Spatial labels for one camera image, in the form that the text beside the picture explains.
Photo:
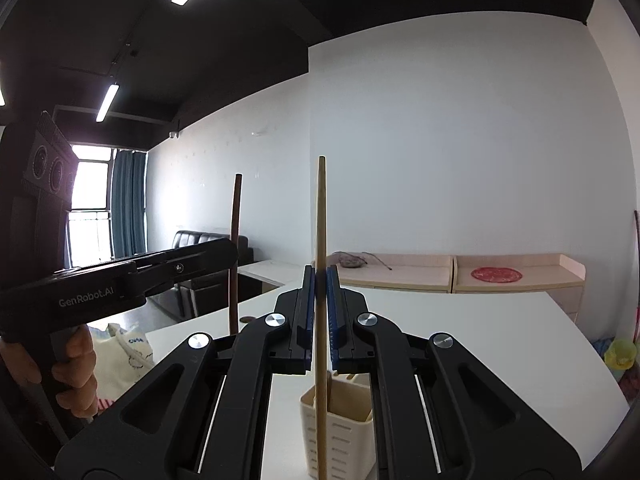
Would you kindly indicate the cream plastic utensil holder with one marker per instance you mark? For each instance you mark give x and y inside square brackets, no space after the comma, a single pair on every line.
[350,448]

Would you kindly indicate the teal curtain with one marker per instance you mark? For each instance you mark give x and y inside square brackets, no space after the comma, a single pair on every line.
[128,204]

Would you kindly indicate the cream canvas tote bag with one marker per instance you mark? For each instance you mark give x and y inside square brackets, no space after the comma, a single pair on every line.
[122,358]

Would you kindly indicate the window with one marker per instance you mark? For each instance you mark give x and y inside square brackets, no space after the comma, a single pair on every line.
[89,222]

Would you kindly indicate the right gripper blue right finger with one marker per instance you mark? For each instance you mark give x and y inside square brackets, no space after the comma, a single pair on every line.
[405,382]

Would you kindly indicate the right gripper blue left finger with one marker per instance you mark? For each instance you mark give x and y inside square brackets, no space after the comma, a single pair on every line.
[278,343]

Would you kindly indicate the person left hand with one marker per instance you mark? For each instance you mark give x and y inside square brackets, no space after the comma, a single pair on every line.
[76,371]

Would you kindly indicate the ceiling strip light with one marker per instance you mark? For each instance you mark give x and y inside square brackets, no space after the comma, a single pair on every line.
[109,96]

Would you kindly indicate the red round mat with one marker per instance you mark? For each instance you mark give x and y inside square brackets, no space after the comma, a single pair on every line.
[496,275]

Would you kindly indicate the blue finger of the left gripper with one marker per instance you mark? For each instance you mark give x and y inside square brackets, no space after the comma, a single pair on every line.
[160,271]

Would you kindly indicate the wooden chopstick separate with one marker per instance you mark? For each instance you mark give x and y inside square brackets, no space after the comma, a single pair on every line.
[320,367]

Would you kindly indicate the pink wooden cabinet right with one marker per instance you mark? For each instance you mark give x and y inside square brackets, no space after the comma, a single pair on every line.
[561,277]

